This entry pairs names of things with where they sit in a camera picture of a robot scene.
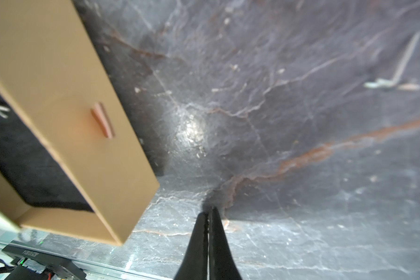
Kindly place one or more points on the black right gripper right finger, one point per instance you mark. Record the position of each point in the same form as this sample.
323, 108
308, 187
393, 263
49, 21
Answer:
221, 263

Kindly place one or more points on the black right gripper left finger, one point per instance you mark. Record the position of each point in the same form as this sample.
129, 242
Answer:
194, 264

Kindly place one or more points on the cream square gift box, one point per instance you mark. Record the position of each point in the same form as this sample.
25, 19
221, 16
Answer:
53, 79

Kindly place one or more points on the silver stud earring on table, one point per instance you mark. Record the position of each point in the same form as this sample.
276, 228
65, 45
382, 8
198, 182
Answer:
396, 81

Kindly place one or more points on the black controller board with wires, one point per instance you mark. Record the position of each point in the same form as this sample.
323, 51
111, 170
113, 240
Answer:
18, 262

